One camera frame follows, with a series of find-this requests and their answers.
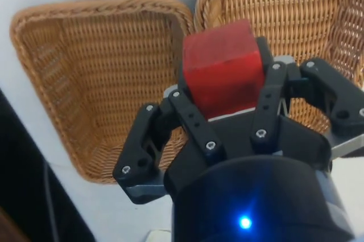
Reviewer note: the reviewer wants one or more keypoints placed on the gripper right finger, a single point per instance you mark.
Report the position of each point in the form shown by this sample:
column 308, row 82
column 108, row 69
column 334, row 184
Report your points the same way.
column 270, row 102

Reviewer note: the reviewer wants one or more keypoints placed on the wicker basket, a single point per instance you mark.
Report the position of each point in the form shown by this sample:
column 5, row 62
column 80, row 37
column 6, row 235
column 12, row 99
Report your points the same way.
column 298, row 17
column 99, row 82

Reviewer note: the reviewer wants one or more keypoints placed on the red cube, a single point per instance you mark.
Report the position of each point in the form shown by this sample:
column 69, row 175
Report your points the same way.
column 224, row 74

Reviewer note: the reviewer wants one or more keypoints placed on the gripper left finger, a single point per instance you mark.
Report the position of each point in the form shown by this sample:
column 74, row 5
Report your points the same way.
column 196, row 123

